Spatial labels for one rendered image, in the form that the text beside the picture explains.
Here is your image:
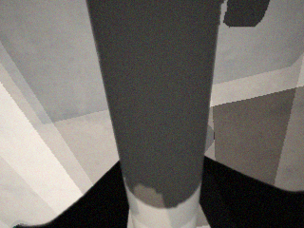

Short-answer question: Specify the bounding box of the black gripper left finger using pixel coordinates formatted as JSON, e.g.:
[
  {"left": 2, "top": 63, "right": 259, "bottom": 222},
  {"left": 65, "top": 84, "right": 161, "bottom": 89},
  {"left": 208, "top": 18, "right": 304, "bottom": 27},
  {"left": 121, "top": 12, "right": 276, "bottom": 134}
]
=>
[{"left": 17, "top": 160, "right": 129, "bottom": 228}]

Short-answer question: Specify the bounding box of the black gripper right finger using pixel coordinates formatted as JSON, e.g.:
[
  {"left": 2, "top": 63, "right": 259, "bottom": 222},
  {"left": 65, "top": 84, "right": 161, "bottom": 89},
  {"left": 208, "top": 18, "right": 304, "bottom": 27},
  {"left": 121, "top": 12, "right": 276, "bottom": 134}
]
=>
[{"left": 199, "top": 156, "right": 304, "bottom": 228}]

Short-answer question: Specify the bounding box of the grey metal pipe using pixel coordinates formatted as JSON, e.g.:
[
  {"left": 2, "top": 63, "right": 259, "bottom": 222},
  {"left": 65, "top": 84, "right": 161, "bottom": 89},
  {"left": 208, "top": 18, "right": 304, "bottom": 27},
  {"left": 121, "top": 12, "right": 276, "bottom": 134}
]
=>
[{"left": 85, "top": 0, "right": 221, "bottom": 228}]

